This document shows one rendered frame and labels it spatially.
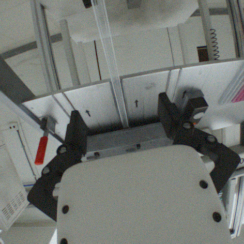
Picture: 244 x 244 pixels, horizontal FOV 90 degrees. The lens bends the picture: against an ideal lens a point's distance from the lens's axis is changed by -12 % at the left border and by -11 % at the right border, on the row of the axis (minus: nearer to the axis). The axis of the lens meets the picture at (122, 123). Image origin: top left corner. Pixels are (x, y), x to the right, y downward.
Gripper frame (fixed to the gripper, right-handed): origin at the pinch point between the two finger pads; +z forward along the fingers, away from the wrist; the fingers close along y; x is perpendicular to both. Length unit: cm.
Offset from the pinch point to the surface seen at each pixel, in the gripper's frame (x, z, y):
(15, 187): -83, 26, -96
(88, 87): -3.2, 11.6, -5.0
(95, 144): -18.9, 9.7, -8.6
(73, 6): 6, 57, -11
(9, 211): -82, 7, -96
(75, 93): -3.7, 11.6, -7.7
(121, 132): -18.6, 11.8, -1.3
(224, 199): -61, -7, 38
